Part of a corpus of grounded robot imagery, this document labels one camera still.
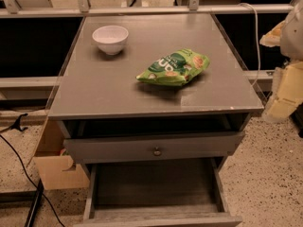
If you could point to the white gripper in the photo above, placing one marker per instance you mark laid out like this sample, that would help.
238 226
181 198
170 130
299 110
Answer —
293 39

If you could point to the green rice chip bag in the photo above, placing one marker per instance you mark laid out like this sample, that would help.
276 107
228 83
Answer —
176 69

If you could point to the grey top drawer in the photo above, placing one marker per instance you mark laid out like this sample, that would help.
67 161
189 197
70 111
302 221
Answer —
140 148

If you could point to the grey wooden drawer cabinet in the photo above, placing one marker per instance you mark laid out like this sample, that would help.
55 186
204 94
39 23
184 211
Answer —
152 87

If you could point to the round metal drawer knob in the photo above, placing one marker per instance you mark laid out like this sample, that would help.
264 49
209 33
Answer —
157 152

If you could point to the grey open middle drawer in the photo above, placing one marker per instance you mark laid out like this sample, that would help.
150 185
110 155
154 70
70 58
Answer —
172 193

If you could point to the white ceramic bowl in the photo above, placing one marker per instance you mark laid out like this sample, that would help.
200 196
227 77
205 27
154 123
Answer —
111 39

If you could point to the cardboard box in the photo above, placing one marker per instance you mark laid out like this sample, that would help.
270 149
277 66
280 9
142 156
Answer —
56 168

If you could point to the black clamp on floor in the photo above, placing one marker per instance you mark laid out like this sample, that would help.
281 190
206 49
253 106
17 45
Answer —
16 125

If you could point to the metal railing frame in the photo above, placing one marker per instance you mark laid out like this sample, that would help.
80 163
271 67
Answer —
21 9

